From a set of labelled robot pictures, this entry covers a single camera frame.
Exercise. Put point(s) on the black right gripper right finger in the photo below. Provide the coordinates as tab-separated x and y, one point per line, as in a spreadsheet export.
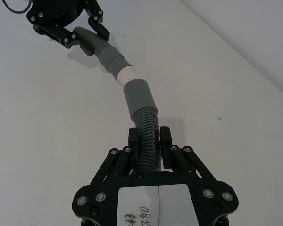
186	162

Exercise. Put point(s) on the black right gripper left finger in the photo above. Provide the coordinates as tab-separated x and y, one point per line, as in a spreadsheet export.
113	162

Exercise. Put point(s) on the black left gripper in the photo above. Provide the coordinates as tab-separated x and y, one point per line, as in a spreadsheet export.
56	11

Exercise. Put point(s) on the white plastic connector tube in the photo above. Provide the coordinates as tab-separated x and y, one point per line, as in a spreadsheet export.
126	75

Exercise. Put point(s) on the white table cloth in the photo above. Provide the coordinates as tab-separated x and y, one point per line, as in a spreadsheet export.
49	117

